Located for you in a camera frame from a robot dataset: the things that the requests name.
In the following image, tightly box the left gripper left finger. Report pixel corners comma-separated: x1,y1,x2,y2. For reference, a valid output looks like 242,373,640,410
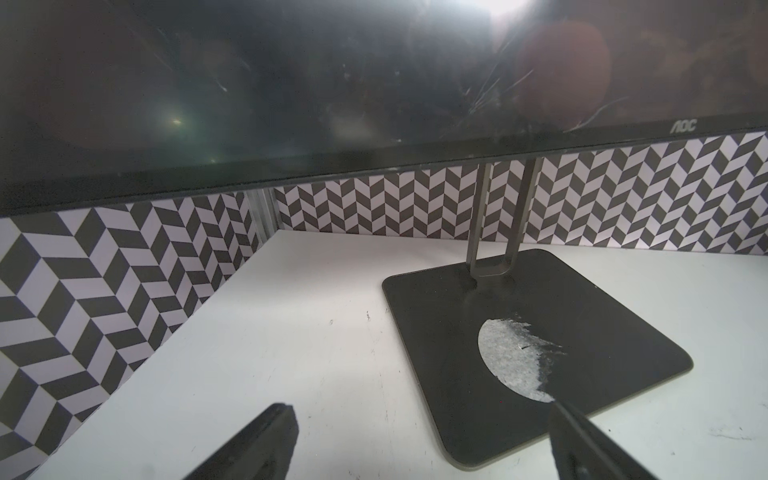
186,403,299,480

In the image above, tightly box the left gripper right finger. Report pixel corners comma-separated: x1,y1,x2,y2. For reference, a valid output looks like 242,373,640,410
548,401,656,480

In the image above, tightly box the black monitor stand base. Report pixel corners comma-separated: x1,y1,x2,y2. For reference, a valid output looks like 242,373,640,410
383,249,693,469

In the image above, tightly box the grey monitor stand neck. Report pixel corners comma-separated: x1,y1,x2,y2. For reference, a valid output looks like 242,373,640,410
466,157,545,280

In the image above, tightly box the black computer monitor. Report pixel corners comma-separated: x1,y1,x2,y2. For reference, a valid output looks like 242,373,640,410
1,1,767,217

